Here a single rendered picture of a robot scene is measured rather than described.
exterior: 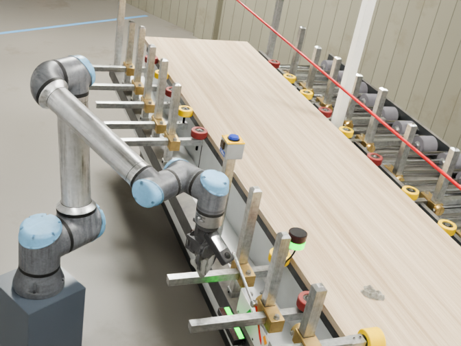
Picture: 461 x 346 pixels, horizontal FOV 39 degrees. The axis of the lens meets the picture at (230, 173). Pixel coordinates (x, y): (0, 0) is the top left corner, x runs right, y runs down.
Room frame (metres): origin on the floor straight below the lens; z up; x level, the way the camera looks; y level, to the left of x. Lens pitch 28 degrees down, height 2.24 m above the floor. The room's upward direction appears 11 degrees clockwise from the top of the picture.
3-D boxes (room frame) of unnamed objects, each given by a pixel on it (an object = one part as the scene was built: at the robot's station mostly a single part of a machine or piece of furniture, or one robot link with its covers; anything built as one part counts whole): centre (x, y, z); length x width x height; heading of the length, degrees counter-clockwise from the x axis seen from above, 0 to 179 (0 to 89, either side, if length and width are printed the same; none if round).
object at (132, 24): (3.74, 0.74, 0.87); 0.03 x 0.03 x 0.48; 25
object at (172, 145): (2.81, 0.31, 0.84); 0.13 x 0.06 x 0.05; 25
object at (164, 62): (3.06, 0.43, 0.92); 0.03 x 0.03 x 0.48; 25
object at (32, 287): (1.90, 0.64, 0.65); 0.19 x 0.19 x 0.10
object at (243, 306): (1.71, -0.17, 0.75); 0.26 x 0.01 x 0.10; 25
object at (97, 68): (3.68, 0.78, 0.82); 0.43 x 0.03 x 0.04; 115
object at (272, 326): (1.68, -0.21, 0.84); 0.13 x 0.06 x 0.05; 25
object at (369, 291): (1.81, -0.56, 0.91); 0.09 x 0.07 x 0.02; 54
